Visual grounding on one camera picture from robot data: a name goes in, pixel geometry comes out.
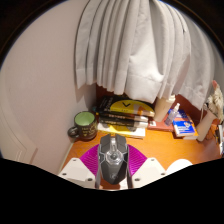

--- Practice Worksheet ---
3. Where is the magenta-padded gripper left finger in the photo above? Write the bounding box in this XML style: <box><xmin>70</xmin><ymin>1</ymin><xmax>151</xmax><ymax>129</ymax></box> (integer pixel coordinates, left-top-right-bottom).
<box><xmin>57</xmin><ymin>143</ymin><xmax>101</xmax><ymax>189</ymax></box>

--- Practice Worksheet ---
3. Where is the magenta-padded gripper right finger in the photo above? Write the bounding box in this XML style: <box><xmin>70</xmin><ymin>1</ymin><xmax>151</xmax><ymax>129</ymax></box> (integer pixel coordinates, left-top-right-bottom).
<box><xmin>126</xmin><ymin>143</ymin><xmax>168</xmax><ymax>189</ymax></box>

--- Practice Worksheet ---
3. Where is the grey black computer mouse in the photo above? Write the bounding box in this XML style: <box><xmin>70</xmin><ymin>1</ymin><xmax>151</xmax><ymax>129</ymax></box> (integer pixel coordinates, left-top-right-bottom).
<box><xmin>96</xmin><ymin>133</ymin><xmax>129</xmax><ymax>185</ymax></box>

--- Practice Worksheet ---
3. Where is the white and yellow book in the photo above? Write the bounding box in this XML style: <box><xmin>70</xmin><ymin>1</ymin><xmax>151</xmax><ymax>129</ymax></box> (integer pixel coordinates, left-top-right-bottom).
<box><xmin>97</xmin><ymin>122</ymin><xmax>147</xmax><ymax>139</ymax></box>

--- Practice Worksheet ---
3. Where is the dark mug green inside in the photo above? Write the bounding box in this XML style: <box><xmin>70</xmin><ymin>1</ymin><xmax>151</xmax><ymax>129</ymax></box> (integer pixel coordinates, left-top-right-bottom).
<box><xmin>67</xmin><ymin>110</ymin><xmax>99</xmax><ymax>141</ymax></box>

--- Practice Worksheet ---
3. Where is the red-brown book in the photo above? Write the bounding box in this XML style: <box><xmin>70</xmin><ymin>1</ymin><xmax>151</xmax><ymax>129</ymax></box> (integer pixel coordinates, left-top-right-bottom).
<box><xmin>147</xmin><ymin>113</ymin><xmax>188</xmax><ymax>133</ymax></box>

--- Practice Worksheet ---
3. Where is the yellow and black book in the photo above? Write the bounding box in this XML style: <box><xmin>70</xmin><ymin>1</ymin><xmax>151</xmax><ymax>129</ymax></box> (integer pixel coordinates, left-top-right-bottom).
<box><xmin>96</xmin><ymin>95</ymin><xmax>156</xmax><ymax>118</ymax></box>

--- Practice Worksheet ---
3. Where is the clear spray bottle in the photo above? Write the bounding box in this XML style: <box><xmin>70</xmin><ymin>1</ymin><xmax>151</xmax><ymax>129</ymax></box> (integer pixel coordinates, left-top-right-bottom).
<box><xmin>164</xmin><ymin>102</ymin><xmax>181</xmax><ymax>127</ymax></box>

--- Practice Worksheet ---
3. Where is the blue book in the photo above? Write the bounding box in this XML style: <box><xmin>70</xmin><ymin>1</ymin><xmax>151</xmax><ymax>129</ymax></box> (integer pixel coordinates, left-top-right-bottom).
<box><xmin>167</xmin><ymin>108</ymin><xmax>199</xmax><ymax>138</ymax></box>

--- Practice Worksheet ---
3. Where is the beige cylindrical container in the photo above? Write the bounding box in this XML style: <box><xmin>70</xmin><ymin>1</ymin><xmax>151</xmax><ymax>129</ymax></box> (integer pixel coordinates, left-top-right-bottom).
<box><xmin>153</xmin><ymin>94</ymin><xmax>176</xmax><ymax>123</ymax></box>

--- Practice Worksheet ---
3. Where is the orange book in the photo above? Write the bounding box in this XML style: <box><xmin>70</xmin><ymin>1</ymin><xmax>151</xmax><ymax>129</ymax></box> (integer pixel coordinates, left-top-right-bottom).
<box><xmin>183</xmin><ymin>133</ymin><xmax>200</xmax><ymax>141</ymax></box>

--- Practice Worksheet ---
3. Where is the white ceramic jug vase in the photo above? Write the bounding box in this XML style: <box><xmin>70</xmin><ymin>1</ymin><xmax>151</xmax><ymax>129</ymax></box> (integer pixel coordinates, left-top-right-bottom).
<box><xmin>195</xmin><ymin>109</ymin><xmax>218</xmax><ymax>143</ymax></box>

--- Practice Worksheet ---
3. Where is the white pleated curtain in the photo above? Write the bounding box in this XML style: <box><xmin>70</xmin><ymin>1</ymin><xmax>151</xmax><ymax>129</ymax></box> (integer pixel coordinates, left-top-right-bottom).
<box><xmin>73</xmin><ymin>0</ymin><xmax>214</xmax><ymax>111</ymax></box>

